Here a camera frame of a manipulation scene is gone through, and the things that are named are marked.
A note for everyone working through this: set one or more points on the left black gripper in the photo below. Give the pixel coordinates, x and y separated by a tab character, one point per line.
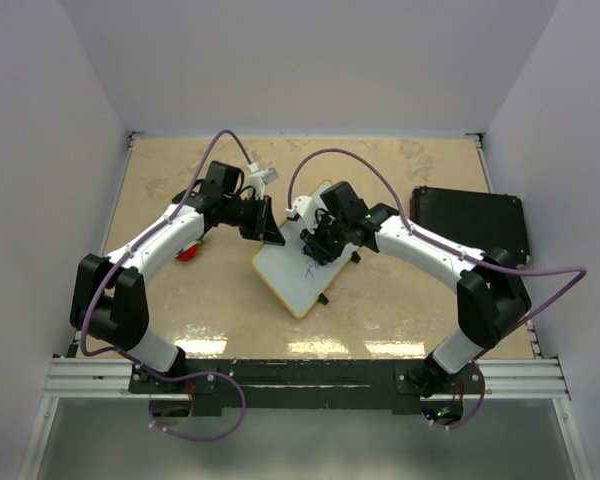
264	227

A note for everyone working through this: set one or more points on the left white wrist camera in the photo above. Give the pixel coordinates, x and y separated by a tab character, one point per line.
258	179

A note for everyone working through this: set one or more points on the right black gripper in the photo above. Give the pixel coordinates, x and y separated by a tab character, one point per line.
321	250

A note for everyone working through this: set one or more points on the black hard case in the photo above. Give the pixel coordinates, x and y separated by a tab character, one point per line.
474	219

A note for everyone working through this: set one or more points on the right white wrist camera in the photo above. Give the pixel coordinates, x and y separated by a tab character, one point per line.
304	208

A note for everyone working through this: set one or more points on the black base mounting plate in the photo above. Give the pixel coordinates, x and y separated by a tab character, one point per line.
389	385

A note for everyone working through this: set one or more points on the red white toy car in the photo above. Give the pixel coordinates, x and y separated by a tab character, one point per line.
188	253

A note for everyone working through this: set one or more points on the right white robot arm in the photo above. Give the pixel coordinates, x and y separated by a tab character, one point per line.
490	295

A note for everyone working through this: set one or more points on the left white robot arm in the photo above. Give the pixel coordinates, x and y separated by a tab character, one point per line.
109	300

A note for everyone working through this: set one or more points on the yellow framed whiteboard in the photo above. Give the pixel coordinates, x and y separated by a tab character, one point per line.
296	279

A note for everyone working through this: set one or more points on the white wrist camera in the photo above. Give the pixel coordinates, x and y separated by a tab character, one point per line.
258	179
304	208

